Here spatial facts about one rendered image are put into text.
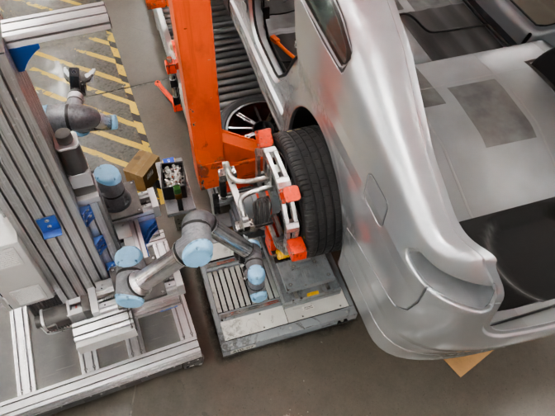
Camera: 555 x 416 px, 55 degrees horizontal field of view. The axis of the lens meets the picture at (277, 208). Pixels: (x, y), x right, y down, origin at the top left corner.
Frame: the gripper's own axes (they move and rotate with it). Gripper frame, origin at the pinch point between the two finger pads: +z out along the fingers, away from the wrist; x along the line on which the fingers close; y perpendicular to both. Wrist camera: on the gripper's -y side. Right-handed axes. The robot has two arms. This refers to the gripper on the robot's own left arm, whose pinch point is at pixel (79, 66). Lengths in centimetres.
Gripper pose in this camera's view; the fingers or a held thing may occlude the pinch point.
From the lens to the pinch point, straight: 300.7
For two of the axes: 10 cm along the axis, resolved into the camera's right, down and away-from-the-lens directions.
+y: -1.6, 6.1, 7.8
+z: -1.2, -7.9, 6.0
